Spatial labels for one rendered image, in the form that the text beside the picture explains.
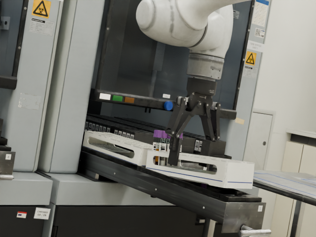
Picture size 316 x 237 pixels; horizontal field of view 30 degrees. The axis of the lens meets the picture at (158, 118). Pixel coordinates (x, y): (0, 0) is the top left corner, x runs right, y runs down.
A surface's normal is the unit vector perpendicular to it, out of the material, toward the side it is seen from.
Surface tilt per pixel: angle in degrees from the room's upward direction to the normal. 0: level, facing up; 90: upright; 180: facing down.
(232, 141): 90
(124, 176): 90
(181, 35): 143
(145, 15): 94
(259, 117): 90
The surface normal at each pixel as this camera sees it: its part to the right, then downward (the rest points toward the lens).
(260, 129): 0.62, 0.14
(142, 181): -0.76, -0.10
